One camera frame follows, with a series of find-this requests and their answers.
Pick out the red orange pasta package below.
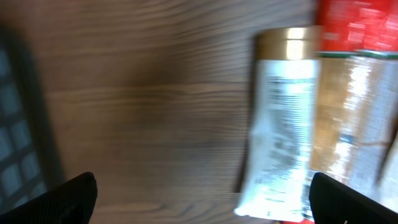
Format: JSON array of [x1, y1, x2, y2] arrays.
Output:
[[300, 0, 398, 224]]

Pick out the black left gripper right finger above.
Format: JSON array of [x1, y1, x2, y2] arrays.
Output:
[[309, 172, 397, 224]]

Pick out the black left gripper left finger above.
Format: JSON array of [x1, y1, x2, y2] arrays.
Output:
[[1, 172, 98, 224]]

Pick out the grey plastic mesh basket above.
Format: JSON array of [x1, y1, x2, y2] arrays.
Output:
[[1, 26, 65, 213]]

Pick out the beige plastic pouch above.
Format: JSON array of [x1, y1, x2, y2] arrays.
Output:
[[379, 135, 397, 212]]

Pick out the white tube gold cap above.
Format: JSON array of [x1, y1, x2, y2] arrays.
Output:
[[234, 26, 320, 222]]

